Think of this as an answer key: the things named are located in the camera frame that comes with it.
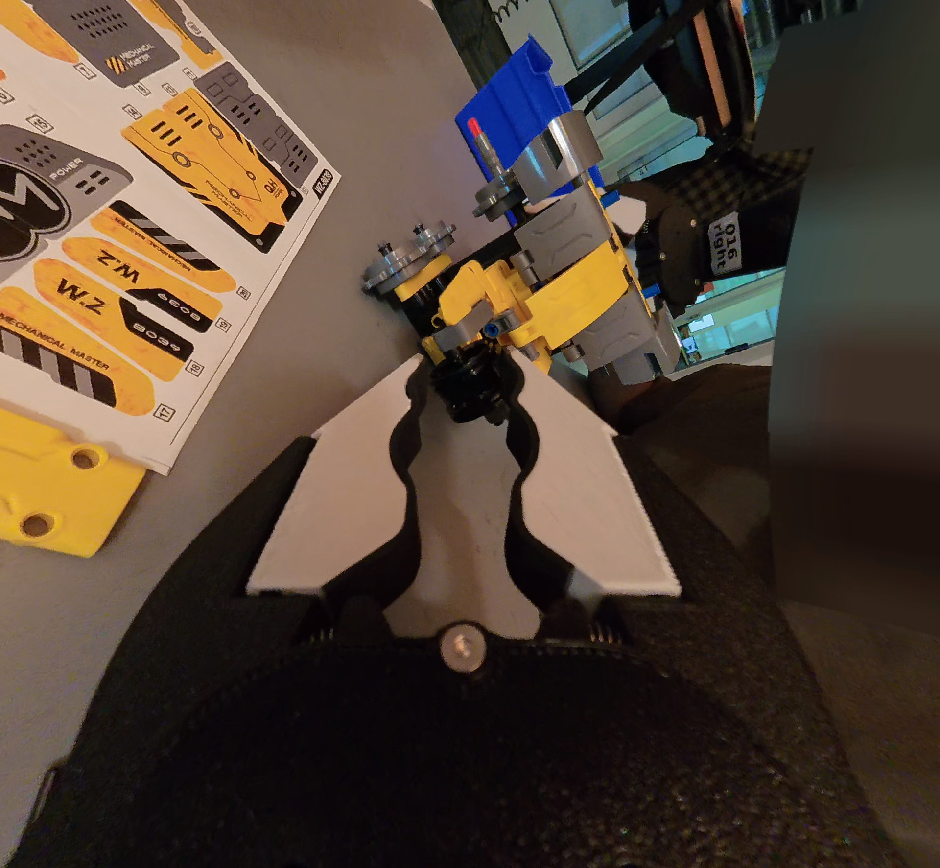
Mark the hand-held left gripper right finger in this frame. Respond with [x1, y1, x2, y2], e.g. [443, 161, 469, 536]
[505, 358, 682, 625]

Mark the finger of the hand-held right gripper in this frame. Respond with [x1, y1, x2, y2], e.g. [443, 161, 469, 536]
[610, 194, 649, 236]

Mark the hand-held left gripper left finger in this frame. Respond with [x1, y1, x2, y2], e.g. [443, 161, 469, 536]
[246, 354, 428, 628]

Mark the yellow black brick vehicle model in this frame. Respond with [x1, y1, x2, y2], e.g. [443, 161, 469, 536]
[360, 112, 682, 428]

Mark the person's right forearm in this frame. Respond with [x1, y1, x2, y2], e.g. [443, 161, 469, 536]
[602, 361, 779, 590]

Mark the blue plastic bin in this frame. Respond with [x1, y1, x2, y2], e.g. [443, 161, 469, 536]
[455, 34, 607, 197]

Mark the wooden edged board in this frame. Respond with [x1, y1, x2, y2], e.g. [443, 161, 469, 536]
[664, 0, 737, 129]

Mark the yellow brick panel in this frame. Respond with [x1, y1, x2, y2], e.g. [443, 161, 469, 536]
[0, 409, 146, 559]

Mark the yellow grey sticker sheet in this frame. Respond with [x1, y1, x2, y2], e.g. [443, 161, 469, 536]
[0, 0, 342, 476]

